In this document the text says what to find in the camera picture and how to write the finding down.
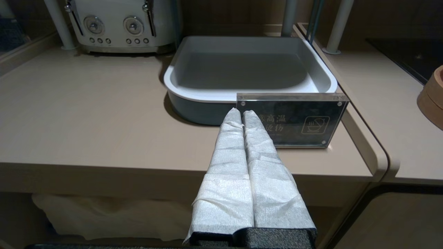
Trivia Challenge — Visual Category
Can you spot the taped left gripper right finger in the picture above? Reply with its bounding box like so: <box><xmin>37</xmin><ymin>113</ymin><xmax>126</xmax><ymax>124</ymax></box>
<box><xmin>243</xmin><ymin>111</ymin><xmax>317</xmax><ymax>229</ymax></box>

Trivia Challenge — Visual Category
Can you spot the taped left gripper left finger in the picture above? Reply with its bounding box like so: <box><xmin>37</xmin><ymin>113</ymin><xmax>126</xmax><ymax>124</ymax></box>
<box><xmin>185</xmin><ymin>108</ymin><xmax>255</xmax><ymax>242</ymax></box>

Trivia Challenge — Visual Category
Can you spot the bamboo steamer basket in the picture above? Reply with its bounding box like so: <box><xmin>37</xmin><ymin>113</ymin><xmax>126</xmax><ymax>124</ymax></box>
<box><xmin>417</xmin><ymin>64</ymin><xmax>443</xmax><ymax>131</ymax></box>

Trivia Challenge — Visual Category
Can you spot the clear acrylic warning sign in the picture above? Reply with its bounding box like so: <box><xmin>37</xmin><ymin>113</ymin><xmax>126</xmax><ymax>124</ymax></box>
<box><xmin>236</xmin><ymin>92</ymin><xmax>349</xmax><ymax>148</ymax></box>

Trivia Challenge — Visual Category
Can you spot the grey three-tier tray rack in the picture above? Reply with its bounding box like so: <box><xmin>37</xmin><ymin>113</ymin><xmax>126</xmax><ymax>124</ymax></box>
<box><xmin>163</xmin><ymin>0</ymin><xmax>338</xmax><ymax>126</ymax></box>

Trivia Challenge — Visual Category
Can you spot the white hanging cloth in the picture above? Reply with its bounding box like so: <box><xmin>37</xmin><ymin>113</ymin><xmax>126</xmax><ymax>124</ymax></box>
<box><xmin>31</xmin><ymin>193</ymin><xmax>194</xmax><ymax>241</ymax></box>

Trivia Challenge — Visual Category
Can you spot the white upright support pole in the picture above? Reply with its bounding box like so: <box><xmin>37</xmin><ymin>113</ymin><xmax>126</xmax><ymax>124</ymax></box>
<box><xmin>280</xmin><ymin>0</ymin><xmax>298</xmax><ymax>37</ymax></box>
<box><xmin>324</xmin><ymin>0</ymin><xmax>355</xmax><ymax>55</ymax></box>

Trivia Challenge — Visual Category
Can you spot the white retro toaster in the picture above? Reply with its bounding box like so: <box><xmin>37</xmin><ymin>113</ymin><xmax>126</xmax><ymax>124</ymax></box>
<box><xmin>66</xmin><ymin>0</ymin><xmax>177</xmax><ymax>54</ymax></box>

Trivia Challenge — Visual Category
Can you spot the long slanted white pole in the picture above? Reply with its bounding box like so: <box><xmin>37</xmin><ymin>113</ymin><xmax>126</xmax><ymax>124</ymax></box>
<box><xmin>43</xmin><ymin>0</ymin><xmax>77</xmax><ymax>50</ymax></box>

